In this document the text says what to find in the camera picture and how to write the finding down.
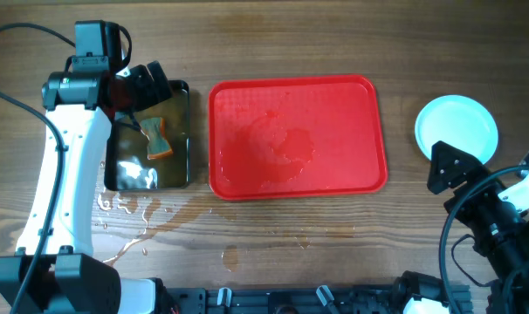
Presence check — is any orange green sponge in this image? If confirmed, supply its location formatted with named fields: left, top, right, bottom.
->
left=140, top=117, right=173, bottom=160

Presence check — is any white plate with sauce squiggle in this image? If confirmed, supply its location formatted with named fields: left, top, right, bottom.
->
left=414, top=94, right=498, bottom=164

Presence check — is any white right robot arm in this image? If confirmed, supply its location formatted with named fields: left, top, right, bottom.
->
left=390, top=141, right=529, bottom=313

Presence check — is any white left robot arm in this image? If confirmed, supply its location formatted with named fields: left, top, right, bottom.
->
left=0, top=58, right=179, bottom=313

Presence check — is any black water tray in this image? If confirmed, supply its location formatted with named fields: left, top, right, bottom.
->
left=103, top=80, right=190, bottom=191

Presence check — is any red plastic tray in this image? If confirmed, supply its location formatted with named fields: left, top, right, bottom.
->
left=208, top=74, right=388, bottom=201

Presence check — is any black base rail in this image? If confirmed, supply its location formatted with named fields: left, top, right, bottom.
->
left=168, top=285, right=452, bottom=314

